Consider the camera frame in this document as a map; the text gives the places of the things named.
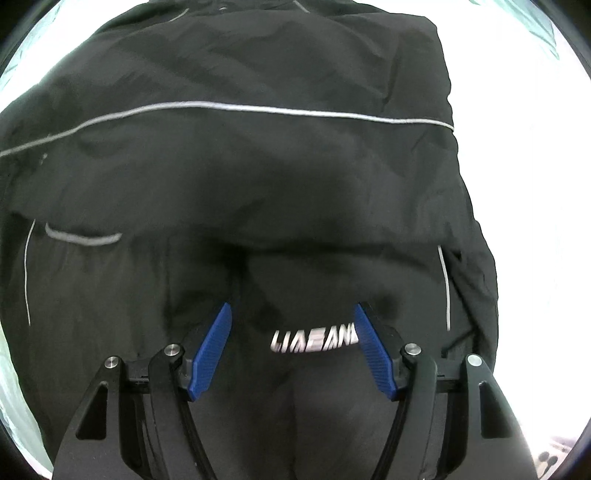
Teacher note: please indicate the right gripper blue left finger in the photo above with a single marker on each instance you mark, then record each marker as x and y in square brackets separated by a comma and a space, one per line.
[178, 375]

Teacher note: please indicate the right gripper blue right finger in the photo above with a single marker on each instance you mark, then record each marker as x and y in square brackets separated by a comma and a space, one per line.
[408, 377]

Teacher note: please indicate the black hooded jacket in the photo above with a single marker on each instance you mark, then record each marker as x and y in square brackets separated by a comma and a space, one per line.
[240, 221]

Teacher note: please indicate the mint green quilted duvet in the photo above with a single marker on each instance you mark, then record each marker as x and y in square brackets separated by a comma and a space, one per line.
[18, 415]

